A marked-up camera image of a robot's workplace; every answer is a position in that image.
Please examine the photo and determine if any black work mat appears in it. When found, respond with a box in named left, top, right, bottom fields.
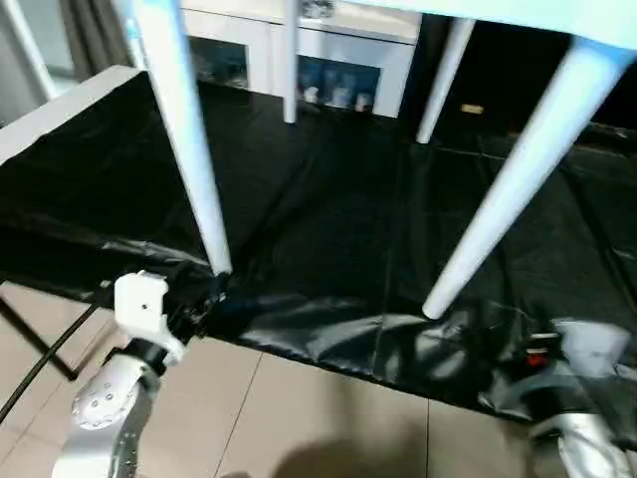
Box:
left=0, top=69, right=637, bottom=424

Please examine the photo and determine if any black floor rod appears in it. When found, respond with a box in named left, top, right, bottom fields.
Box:
left=0, top=291, right=81, bottom=382

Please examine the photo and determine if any black box with label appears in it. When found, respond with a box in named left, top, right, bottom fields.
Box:
left=397, top=14, right=573, bottom=145

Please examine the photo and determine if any white glass door cabinet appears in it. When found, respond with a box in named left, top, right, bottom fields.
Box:
left=181, top=0, right=424, bottom=120

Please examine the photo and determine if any grey curtain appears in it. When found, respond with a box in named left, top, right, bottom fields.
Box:
left=59, top=0, right=145, bottom=84

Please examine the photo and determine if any dark crumpled bundle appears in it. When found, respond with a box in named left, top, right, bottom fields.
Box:
left=301, top=0, right=337, bottom=19

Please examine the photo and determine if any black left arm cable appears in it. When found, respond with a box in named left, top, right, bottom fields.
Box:
left=0, top=301, right=99, bottom=417

